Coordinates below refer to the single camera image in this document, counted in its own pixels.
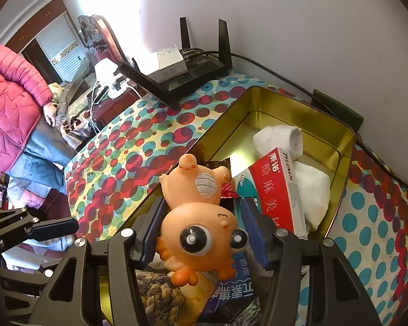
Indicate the green woven rope ball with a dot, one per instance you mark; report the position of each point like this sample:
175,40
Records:
162,301

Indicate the dark wooden bedside furniture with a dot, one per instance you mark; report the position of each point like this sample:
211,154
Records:
113,92

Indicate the white sock front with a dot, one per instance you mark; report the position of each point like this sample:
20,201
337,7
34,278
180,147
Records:
314,190

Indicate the orange rubber animal toy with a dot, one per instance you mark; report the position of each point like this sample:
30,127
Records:
197,234

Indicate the black blue protein bar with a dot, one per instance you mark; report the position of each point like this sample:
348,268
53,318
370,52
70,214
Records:
233,302

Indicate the small yellow white box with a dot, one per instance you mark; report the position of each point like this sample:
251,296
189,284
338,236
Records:
196,298

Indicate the polka dot bed sheet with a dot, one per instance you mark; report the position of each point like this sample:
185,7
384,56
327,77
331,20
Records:
368,212

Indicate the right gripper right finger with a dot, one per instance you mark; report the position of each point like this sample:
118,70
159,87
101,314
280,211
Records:
336,294

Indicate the person in pink jacket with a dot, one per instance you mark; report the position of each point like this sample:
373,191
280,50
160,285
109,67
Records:
31,146

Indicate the black power adapter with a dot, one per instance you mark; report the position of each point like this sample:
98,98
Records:
337,109

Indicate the white modem box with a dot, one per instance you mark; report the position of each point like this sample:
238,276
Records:
164,64

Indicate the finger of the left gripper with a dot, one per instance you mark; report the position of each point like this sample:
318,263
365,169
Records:
16,278
19,225

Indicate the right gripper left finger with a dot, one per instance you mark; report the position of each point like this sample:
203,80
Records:
72,295

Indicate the red candy wrapper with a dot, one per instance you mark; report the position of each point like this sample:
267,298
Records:
228,190

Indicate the black wifi router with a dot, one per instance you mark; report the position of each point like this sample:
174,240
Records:
202,67

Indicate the white sock round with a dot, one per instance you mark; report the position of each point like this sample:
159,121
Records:
288,138

